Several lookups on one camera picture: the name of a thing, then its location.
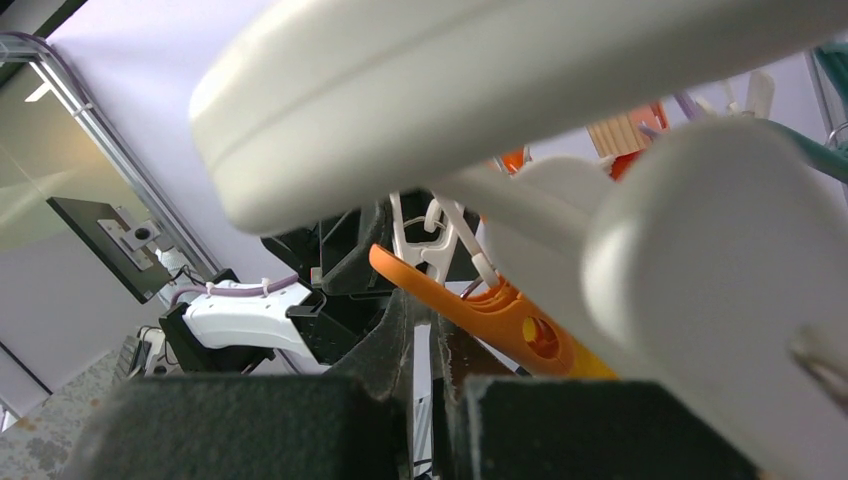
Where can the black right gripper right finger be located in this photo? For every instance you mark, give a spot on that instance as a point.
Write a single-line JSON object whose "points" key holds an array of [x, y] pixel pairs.
{"points": [[491, 423]]}

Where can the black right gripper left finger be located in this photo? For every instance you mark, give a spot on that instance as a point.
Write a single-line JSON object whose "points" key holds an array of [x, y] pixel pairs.
{"points": [[351, 422]]}

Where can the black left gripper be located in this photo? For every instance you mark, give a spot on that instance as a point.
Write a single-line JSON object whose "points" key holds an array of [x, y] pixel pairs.
{"points": [[333, 254]]}

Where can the white hanger clip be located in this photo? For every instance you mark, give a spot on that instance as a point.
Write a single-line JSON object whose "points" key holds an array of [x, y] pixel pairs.
{"points": [[446, 217]]}

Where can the orange clothes peg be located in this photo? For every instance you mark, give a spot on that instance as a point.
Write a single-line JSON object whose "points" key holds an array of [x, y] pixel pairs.
{"points": [[503, 318]]}

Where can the floral patterned table mat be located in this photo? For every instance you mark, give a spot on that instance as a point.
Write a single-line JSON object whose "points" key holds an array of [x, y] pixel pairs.
{"points": [[39, 445]]}

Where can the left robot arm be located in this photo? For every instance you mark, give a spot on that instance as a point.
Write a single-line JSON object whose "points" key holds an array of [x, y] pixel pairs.
{"points": [[333, 300]]}

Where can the white plastic sock hanger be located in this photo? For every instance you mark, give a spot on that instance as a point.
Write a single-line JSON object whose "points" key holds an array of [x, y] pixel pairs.
{"points": [[716, 266]]}

